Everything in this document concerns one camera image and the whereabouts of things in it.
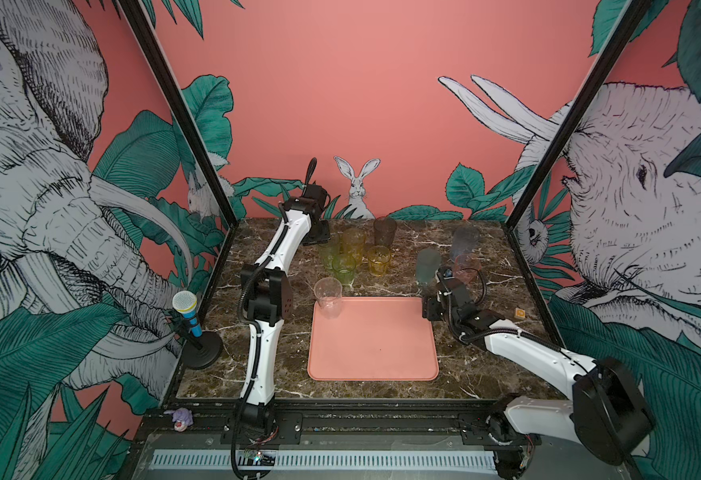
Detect amber tall glass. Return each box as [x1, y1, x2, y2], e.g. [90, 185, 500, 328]
[340, 227, 366, 264]

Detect light green tall glass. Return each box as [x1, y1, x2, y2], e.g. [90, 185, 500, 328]
[318, 238, 342, 271]

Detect pink square tray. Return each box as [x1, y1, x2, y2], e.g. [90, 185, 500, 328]
[308, 297, 439, 381]

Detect clear glass tumbler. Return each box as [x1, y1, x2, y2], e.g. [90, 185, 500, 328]
[314, 277, 344, 319]

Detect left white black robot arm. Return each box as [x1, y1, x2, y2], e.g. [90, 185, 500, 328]
[236, 183, 330, 437]

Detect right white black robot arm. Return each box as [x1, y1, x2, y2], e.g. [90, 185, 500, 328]
[422, 267, 656, 465]

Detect pink glass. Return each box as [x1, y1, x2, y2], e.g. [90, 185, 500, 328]
[452, 254, 481, 285]

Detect teal wine glass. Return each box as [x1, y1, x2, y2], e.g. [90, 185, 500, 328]
[415, 248, 441, 287]

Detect grey tall glass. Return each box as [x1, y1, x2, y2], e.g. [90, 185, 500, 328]
[449, 223, 480, 260]

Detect green short glass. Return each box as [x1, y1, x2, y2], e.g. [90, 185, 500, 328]
[332, 254, 357, 286]

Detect dark brown glass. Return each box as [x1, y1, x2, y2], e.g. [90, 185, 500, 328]
[373, 216, 397, 249]

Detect yellow short glass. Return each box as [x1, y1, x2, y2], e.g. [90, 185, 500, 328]
[366, 245, 391, 276]

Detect white ventilation grille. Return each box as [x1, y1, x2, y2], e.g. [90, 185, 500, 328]
[148, 449, 496, 474]

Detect blue yellow toy microphone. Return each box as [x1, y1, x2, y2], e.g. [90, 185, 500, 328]
[172, 290, 222, 370]

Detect small purple toy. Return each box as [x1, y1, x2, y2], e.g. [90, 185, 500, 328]
[164, 408, 194, 432]

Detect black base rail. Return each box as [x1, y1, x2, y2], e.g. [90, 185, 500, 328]
[133, 397, 621, 448]

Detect right black frame post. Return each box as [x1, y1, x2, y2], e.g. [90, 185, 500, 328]
[504, 0, 652, 230]

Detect black frame post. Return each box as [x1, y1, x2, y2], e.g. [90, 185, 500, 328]
[118, 0, 238, 227]
[504, 0, 652, 230]

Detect left black frame post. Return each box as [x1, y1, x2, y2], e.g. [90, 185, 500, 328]
[118, 0, 238, 227]

